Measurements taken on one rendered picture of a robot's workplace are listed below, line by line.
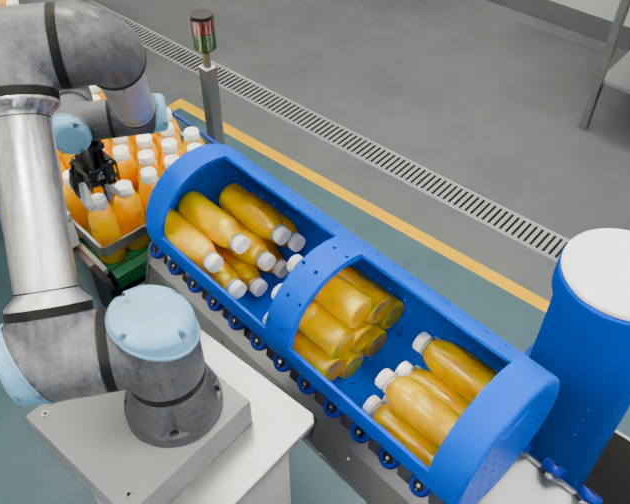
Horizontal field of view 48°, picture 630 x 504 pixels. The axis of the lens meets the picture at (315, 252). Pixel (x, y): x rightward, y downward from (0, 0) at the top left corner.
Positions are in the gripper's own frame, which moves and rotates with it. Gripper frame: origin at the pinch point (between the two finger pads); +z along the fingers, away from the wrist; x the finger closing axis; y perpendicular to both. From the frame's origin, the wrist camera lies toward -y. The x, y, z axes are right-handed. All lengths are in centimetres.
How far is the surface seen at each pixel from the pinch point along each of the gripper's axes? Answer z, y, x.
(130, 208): 4.3, 3.0, 6.0
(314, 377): -1, 70, 2
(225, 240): -4.1, 34.1, 10.9
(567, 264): 5, 85, 66
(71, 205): 6.5, -10.1, -2.8
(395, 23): 108, -138, 272
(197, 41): -11, -25, 50
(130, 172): 4.7, -8.8, 13.7
